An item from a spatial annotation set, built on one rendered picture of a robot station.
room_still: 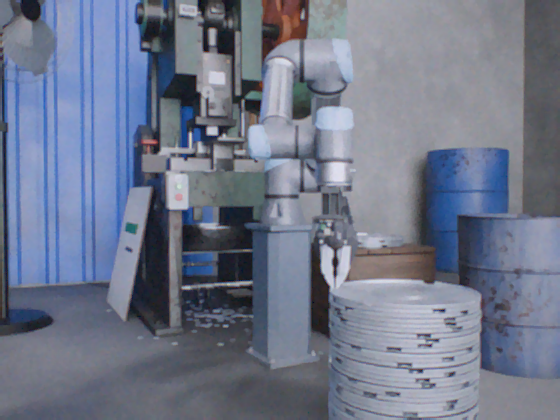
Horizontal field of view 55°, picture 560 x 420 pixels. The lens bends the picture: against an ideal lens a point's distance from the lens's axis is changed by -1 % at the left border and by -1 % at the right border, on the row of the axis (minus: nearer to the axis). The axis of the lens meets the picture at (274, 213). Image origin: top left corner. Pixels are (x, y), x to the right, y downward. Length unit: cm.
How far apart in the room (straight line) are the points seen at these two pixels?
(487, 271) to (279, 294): 65
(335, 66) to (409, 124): 306
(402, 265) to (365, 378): 108
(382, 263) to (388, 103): 255
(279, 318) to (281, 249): 22
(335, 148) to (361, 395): 47
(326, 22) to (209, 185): 83
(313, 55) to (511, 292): 91
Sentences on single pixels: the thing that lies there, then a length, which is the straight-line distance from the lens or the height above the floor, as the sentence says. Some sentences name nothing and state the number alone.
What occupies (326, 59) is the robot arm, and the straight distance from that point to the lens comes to 148.
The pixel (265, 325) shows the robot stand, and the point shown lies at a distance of 177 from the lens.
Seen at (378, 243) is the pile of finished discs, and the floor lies 37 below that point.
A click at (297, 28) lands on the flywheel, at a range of 260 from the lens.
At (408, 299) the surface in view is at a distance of 105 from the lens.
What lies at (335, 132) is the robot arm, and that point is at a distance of 106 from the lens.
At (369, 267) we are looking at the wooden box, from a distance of 199.
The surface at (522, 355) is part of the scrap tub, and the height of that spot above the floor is 7.
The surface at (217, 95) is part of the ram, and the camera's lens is 245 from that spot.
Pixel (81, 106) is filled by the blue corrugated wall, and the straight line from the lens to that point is 354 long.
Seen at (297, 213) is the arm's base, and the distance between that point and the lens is 175.
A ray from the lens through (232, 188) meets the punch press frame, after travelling 226.
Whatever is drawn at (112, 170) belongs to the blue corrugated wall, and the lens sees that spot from 352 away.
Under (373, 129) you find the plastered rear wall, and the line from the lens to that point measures 430.
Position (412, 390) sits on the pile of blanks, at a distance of 100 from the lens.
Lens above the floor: 54
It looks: 2 degrees down
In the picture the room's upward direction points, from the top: straight up
